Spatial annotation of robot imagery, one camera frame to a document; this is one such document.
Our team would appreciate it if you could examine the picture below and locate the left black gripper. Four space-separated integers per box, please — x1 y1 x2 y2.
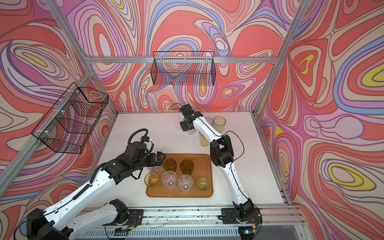
131 151 167 173

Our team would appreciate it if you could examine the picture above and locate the clear faceted glass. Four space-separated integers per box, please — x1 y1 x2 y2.
161 171 178 190
147 166 163 175

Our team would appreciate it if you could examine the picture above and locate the brown short glass front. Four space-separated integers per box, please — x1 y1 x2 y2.
164 159 177 172

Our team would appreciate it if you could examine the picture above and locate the yellow short plastic glass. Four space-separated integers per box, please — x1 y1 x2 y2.
144 172 162 190

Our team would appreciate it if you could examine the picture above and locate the clear faceted glass front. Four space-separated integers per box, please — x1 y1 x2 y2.
161 171 178 190

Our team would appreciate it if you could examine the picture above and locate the brown tall glass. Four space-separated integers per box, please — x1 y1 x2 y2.
180 159 194 175

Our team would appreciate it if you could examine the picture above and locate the brown plastic tray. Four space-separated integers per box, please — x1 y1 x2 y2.
146 154 213 198

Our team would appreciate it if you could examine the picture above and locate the green short glass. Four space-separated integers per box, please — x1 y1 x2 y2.
196 177 211 191

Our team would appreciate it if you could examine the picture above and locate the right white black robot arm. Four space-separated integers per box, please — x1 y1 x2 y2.
180 104 255 222

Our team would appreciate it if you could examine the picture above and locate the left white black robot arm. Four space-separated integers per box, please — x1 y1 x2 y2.
24 142 166 240

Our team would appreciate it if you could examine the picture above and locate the bluish clear tall glass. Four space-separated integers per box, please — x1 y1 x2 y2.
205 117 214 126

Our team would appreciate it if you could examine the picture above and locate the green tall glass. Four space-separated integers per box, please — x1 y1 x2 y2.
214 116 227 134

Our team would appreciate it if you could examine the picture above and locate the yellow tall glass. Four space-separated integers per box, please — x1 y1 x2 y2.
199 132 210 147

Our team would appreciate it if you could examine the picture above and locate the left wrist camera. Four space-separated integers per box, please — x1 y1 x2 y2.
140 135 151 144

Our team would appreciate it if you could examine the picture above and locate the back black wire basket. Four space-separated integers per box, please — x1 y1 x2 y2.
151 51 217 86

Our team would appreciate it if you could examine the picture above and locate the black wire basket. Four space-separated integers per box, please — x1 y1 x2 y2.
31 83 109 154
151 51 217 86

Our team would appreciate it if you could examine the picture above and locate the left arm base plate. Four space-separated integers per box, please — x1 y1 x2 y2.
122 209 144 227

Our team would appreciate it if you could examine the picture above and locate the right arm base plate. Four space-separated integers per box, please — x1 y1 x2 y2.
218 208 263 226

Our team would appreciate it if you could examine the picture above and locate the left black wire basket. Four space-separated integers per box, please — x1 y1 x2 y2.
31 83 109 154

